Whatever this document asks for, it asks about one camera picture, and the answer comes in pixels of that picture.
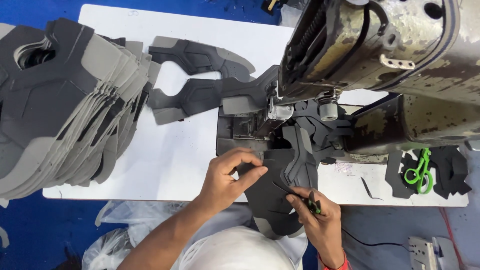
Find grey metal pedal plate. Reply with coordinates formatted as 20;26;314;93
407;236;460;270

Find green black thread snips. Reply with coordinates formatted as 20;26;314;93
308;190;322;215

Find red cable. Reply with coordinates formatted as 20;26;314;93
438;207;466;270

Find person's left hand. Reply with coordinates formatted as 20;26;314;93
198;147;269;215

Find crumpled plastic bag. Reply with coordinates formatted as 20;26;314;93
81;228;136;270

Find black grey shoe upper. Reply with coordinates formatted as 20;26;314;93
147;35;281;126

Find thin black offcut strip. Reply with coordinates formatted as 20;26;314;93
360;176;384;202

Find person's white shirt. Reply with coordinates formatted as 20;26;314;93
179;204;309;270

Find stack of grey shoe uppers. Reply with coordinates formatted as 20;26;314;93
0;17;162;200

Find clear plastic bag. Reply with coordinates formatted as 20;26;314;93
95;200;189;246

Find pile of black cutouts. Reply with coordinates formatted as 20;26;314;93
292;99;355;166

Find green handled scissors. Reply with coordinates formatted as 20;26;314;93
403;148;435;195

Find red wristband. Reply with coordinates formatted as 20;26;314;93
317;249;352;270

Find black cable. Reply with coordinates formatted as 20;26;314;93
341;227;412;253

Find person's right hand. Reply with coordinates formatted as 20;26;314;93
285;186;344;259

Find worn industrial sewing machine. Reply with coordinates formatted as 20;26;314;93
215;0;480;166

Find black shoe piece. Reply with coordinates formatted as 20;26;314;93
236;125;320;241

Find black fabric scraps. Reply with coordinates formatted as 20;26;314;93
385;146;473;200

